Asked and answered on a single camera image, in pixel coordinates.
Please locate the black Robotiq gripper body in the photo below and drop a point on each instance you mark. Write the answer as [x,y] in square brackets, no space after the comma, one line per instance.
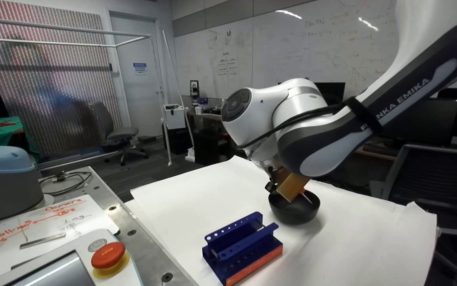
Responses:
[272,186]

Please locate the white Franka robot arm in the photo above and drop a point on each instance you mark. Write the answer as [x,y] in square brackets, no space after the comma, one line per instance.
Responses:
[302,100]

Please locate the black bowl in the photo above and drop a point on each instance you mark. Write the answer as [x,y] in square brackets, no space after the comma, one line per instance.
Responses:
[297,211]

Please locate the blue rack with orange base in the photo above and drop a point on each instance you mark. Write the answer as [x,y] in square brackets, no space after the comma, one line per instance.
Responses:
[239,248]

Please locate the white paper sheet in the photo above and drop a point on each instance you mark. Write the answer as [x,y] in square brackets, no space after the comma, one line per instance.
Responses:
[345,243]

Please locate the black computer monitor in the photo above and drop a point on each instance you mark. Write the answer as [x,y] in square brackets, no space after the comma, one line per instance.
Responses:
[332,91]

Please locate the white box appliance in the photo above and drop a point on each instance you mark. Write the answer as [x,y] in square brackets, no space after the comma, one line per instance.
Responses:
[175,116]

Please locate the small black standing device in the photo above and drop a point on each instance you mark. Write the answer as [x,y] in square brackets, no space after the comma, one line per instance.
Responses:
[194,89]

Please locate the small white cylinder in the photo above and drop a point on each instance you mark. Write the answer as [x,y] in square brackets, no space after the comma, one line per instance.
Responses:
[115,210]

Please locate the white door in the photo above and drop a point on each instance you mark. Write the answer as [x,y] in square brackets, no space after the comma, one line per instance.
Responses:
[139,95]

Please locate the black mesh chair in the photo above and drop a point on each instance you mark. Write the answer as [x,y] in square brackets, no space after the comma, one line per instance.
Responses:
[435,175]

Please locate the grey office chair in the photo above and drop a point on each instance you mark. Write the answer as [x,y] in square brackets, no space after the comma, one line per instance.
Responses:
[110,129]

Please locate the red emergency stop button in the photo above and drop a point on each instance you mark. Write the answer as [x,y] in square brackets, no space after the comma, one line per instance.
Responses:
[108,254]

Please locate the blue door sign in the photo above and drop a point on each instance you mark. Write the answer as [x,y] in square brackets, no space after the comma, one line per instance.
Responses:
[140,67]

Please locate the white board with red writing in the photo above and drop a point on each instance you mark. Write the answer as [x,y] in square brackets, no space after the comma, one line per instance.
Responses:
[39,227]

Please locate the wall whiteboard with writing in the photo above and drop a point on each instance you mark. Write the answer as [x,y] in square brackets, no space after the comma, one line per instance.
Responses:
[270,48]

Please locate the white metal pipe frame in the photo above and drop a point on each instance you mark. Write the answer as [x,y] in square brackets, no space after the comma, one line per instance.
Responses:
[54,26]

